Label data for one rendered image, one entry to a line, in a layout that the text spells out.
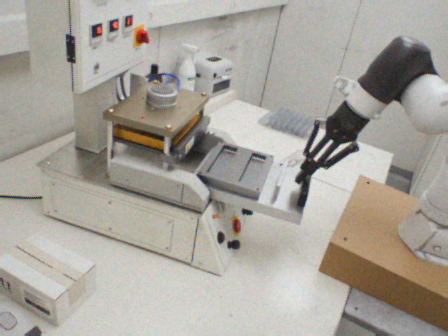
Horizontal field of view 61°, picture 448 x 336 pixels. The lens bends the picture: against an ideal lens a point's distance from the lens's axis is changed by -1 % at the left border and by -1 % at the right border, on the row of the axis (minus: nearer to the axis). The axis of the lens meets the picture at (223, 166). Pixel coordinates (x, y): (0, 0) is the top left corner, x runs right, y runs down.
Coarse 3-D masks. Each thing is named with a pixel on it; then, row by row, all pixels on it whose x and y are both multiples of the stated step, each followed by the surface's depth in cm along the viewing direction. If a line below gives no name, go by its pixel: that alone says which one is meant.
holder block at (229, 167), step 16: (224, 144) 111; (208, 160) 102; (224, 160) 107; (240, 160) 105; (256, 160) 109; (272, 160) 108; (208, 176) 96; (224, 176) 97; (240, 176) 98; (256, 176) 102; (240, 192) 95; (256, 192) 94
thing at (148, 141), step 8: (192, 120) 107; (120, 128) 96; (128, 128) 97; (184, 128) 102; (120, 136) 97; (128, 136) 97; (136, 136) 96; (144, 136) 95; (152, 136) 95; (160, 136) 96; (176, 136) 97; (128, 144) 98; (136, 144) 97; (144, 144) 96; (152, 144) 96; (160, 144) 95; (176, 144) 95; (160, 152) 96
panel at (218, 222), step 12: (216, 204) 102; (228, 204) 110; (216, 216) 98; (228, 216) 109; (240, 216) 118; (216, 228) 100; (228, 228) 108; (216, 240) 99; (228, 240) 107; (228, 252) 106
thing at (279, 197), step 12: (276, 168) 109; (288, 168) 110; (276, 180) 104; (288, 180) 105; (216, 192) 96; (228, 192) 96; (264, 192) 98; (276, 192) 95; (288, 192) 100; (240, 204) 96; (252, 204) 95; (264, 204) 94; (276, 204) 94; (288, 204) 95; (276, 216) 94; (288, 216) 93; (300, 216) 92
